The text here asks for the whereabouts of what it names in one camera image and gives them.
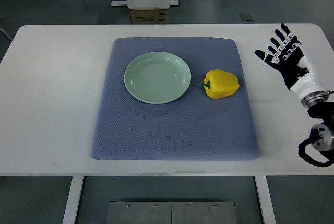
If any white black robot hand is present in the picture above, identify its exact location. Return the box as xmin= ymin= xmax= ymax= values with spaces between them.
xmin=255 ymin=24 xmax=327 ymax=100

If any yellow bell pepper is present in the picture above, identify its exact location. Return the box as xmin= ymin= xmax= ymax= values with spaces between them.
xmin=202 ymin=69 xmax=240 ymax=99

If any grey floor plate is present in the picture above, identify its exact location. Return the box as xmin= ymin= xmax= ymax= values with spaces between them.
xmin=240 ymin=13 xmax=255 ymax=22

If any light green plate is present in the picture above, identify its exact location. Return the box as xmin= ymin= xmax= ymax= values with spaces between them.
xmin=124 ymin=52 xmax=192 ymax=104

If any blue woven mat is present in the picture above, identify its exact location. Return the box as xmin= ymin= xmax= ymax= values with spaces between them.
xmin=91 ymin=37 xmax=260 ymax=161

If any white right table leg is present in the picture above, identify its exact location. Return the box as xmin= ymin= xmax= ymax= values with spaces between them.
xmin=255 ymin=175 xmax=276 ymax=224

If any white table leg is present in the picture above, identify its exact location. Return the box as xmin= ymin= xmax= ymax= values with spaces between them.
xmin=62 ymin=176 xmax=84 ymax=224
xmin=255 ymin=175 xmax=276 ymax=224

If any brown cardboard box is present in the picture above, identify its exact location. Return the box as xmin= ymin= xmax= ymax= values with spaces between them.
xmin=130 ymin=9 xmax=168 ymax=25

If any white left table leg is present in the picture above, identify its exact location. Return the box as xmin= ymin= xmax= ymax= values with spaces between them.
xmin=62 ymin=176 xmax=84 ymax=224

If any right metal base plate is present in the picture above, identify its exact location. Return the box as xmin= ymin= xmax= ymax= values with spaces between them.
xmin=172 ymin=202 xmax=237 ymax=223

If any metal base plate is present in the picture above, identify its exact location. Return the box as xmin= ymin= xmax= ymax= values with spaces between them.
xmin=106 ymin=201 xmax=172 ymax=223
xmin=172 ymin=202 xmax=237 ymax=223

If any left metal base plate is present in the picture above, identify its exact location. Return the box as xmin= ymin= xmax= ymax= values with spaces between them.
xmin=106 ymin=201 xmax=172 ymax=223

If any grey cable at left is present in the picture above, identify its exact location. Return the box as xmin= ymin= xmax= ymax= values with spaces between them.
xmin=0 ymin=27 xmax=13 ymax=42

